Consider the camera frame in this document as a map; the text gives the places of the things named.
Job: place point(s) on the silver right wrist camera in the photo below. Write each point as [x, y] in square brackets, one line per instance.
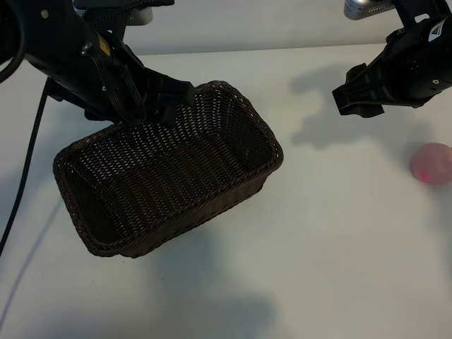
[360, 8]

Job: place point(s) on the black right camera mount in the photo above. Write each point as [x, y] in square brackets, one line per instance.
[411, 12]

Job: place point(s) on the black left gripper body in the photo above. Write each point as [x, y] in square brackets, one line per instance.
[63, 53]

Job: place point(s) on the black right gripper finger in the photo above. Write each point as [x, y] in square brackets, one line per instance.
[357, 75]
[356, 102]

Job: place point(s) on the pink peach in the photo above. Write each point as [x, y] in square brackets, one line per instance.
[432, 164]

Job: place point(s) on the dark brown wicker basket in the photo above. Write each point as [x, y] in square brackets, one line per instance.
[176, 176]

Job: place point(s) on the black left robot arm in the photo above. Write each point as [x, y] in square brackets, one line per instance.
[8, 28]

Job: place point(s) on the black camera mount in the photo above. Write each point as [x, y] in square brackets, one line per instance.
[141, 3]
[411, 12]

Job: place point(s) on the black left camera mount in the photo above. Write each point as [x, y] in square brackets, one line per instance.
[141, 3]

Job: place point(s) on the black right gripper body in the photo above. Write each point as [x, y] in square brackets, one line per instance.
[416, 70]

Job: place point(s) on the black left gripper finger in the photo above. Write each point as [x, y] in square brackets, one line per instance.
[173, 90]
[166, 116]

